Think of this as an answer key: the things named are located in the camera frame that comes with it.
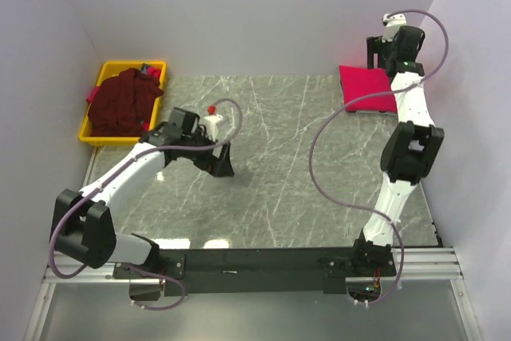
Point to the aluminium frame rail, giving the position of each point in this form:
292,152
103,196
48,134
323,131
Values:
418,264

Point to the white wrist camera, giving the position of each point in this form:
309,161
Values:
212,124
392,24

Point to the dark maroon t-shirt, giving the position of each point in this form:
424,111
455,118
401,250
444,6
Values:
124,104

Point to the pink garment in bin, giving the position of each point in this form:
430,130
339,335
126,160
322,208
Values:
92,94

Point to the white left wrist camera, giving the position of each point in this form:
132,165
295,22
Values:
212,124

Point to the yellow plastic bin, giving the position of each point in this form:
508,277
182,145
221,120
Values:
157,69

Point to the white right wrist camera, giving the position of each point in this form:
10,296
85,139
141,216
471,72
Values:
392,24

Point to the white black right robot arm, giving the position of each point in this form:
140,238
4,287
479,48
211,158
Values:
407,157

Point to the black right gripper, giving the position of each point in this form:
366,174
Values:
374,45

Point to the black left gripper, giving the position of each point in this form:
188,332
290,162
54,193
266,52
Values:
215,166

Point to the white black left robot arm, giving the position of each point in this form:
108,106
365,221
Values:
82,226

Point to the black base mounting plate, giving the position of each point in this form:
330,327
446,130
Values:
230,270

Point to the folded blue printed t-shirt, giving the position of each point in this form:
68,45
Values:
371,111

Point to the bright red t-shirt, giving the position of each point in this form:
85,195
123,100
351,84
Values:
360,82

